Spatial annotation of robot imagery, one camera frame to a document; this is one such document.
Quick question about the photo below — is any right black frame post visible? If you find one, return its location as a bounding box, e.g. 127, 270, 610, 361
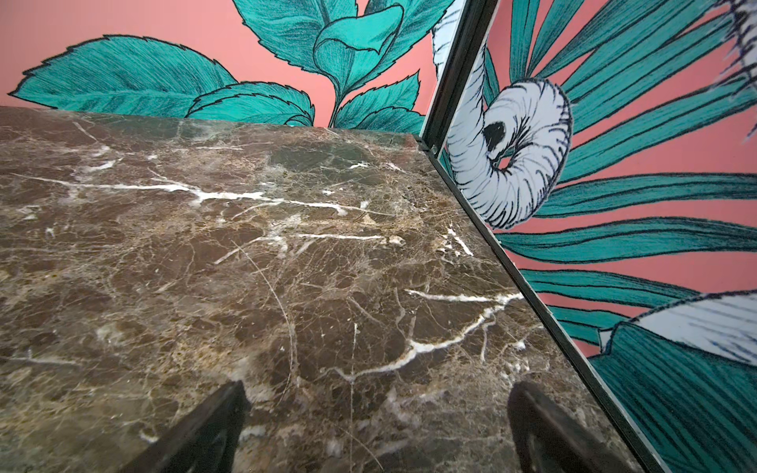
418, 0, 499, 158

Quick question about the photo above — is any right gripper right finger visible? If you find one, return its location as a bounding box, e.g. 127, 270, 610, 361
507, 382, 631, 473

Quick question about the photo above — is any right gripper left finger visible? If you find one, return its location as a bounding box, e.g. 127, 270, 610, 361
120, 380, 248, 473

